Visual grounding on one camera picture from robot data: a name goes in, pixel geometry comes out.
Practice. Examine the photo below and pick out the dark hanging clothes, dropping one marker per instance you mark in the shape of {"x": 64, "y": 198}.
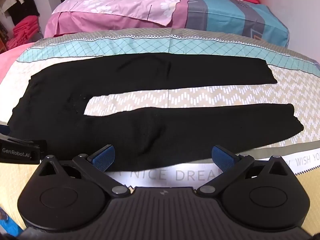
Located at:
{"x": 22, "y": 7}

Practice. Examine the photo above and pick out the black pants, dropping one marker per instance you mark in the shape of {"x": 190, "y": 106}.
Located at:
{"x": 150, "y": 70}

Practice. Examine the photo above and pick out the pink floral quilt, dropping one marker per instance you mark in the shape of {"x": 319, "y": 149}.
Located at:
{"x": 112, "y": 5}

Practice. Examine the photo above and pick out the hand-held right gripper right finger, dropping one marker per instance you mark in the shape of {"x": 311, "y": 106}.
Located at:
{"x": 222, "y": 156}

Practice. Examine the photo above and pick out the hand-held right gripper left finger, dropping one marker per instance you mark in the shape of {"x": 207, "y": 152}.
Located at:
{"x": 103, "y": 156}

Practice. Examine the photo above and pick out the pink blanket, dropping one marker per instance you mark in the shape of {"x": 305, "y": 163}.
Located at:
{"x": 7, "y": 62}

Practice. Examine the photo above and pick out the blue cloth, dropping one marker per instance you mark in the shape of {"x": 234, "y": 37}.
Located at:
{"x": 7, "y": 223}

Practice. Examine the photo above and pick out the patterned beige teal bed sheet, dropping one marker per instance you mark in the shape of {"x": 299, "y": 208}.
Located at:
{"x": 200, "y": 97}

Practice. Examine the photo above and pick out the teal grey striped quilt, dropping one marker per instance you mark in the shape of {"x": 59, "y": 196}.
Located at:
{"x": 220, "y": 15}

